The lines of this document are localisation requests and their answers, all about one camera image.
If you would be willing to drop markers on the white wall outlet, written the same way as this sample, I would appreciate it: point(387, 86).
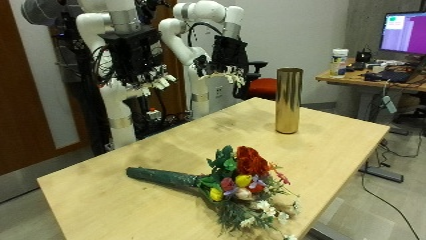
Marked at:
point(218, 92)

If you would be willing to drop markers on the pale hanging power adapter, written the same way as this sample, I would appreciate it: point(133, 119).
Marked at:
point(389, 104)

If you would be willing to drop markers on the wooden office desk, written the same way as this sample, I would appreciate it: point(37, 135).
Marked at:
point(350, 78)

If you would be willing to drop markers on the small black desk device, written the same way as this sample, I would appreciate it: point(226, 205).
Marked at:
point(363, 56)

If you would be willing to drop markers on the brown wooden door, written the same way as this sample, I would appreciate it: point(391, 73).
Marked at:
point(17, 100)

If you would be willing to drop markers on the grey metal table foot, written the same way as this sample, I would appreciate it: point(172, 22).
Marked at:
point(382, 173)

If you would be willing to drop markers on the white wipes canister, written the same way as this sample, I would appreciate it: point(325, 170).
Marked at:
point(339, 63)

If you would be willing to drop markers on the computer monitor purple screen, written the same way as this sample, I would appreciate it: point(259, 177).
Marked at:
point(406, 33)

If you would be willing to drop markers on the black office chair red seat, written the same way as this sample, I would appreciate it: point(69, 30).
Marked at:
point(262, 88)

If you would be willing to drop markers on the gold cylindrical vase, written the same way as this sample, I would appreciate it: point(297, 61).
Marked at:
point(289, 100)

